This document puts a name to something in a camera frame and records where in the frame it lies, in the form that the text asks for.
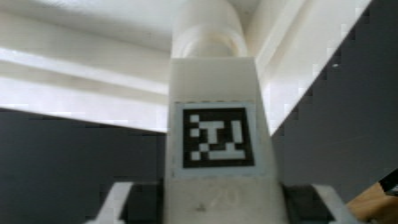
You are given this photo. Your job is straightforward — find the white leg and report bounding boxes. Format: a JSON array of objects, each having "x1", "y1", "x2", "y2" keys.
[{"x1": 163, "y1": 58, "x2": 287, "y2": 224}]

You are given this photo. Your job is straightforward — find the white square tabletop tray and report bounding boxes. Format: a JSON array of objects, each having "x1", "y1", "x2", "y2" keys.
[{"x1": 0, "y1": 0, "x2": 191, "y2": 132}]

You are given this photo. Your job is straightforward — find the white right fence rail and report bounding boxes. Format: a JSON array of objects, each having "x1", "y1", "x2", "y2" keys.
[{"x1": 257, "y1": 0, "x2": 371, "y2": 133}]

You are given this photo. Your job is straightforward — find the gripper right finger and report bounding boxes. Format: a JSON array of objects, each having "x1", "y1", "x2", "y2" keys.
[{"x1": 312, "y1": 184, "x2": 362, "y2": 224}]

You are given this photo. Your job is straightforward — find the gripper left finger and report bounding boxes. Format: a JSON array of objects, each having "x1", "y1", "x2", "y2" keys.
[{"x1": 83, "y1": 182, "x2": 133, "y2": 224}]

